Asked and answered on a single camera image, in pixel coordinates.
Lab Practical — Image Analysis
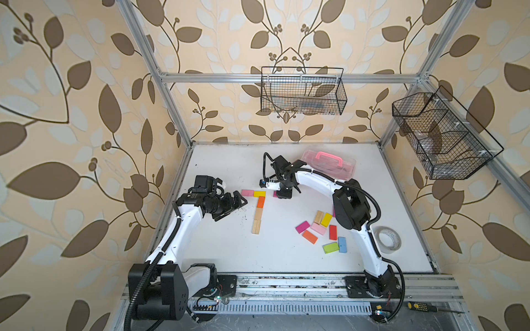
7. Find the right black wire basket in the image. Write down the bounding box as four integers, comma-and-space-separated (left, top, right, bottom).
392, 86, 504, 180

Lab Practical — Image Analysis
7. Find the pink plastic storage box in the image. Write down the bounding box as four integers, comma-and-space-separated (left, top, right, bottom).
301, 150, 356, 181

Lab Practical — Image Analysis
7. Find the pink block in row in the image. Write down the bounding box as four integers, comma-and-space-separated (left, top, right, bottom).
241, 190, 254, 197

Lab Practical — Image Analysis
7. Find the white tape roll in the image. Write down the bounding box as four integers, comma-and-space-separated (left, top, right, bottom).
373, 226, 402, 254

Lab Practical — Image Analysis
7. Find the light pink block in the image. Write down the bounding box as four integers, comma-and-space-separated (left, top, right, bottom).
311, 223, 327, 235

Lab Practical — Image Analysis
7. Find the natural wood block in pile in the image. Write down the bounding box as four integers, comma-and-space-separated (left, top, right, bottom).
313, 210, 325, 224

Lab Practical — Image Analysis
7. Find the natural wood block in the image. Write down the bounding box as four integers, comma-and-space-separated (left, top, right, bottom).
251, 219, 261, 234
313, 210, 325, 224
254, 208, 263, 223

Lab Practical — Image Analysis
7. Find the yellow black screwdriver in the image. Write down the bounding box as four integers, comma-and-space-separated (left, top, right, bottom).
407, 302, 462, 314

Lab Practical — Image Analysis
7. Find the yellow block in pile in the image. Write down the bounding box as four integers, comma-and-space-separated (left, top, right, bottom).
320, 213, 333, 228

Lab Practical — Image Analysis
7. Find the orange block in pile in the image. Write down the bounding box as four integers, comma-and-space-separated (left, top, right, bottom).
302, 230, 318, 245

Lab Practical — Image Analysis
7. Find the black wire basket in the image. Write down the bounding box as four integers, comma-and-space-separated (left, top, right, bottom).
392, 86, 504, 180
260, 66, 348, 116

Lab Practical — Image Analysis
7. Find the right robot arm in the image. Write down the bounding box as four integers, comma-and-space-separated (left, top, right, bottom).
259, 153, 405, 324

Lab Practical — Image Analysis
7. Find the back black wire basket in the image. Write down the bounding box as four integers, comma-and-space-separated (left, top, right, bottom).
260, 66, 348, 116

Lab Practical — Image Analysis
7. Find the blue block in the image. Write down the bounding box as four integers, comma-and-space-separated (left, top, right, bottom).
338, 237, 347, 254

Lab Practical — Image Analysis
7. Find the orange block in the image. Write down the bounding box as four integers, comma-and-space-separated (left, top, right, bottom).
257, 197, 266, 209
302, 230, 318, 245

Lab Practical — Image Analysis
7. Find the green block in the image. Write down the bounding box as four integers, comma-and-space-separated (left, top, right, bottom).
322, 242, 340, 254

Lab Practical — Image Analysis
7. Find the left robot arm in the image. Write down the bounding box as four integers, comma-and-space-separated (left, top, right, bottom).
123, 175, 248, 330

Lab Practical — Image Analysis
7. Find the red block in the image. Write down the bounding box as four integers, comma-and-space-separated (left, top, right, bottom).
328, 225, 338, 241

